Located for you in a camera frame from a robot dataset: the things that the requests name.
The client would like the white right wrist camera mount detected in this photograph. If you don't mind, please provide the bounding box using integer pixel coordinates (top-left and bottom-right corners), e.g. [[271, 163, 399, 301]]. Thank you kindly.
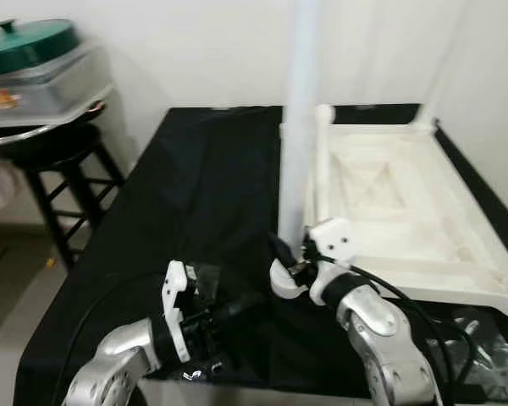
[[308, 218, 358, 305]]

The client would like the clear plastic storage box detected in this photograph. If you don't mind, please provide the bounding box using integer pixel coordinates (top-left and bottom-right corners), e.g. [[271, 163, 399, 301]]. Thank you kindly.
[[0, 19, 115, 128]]

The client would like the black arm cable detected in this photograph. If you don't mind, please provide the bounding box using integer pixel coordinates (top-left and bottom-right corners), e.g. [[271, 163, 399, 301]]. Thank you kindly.
[[322, 252, 477, 406], [51, 271, 166, 406]]

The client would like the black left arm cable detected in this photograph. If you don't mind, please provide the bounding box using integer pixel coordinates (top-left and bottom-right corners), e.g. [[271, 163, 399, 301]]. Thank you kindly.
[[51, 271, 166, 406]]

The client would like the black round basin stand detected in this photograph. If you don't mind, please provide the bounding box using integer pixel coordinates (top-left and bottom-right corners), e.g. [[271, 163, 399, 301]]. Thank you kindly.
[[0, 100, 126, 270]]

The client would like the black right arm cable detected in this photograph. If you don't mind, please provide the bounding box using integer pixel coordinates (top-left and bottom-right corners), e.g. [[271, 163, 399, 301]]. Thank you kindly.
[[322, 252, 477, 406]]

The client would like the white plastic table top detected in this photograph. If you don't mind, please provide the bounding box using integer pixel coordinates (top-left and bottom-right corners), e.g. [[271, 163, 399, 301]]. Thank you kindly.
[[269, 106, 508, 321]]

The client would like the black tablecloth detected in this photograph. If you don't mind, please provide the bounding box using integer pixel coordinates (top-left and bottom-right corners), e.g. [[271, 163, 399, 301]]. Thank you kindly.
[[13, 103, 508, 403]]

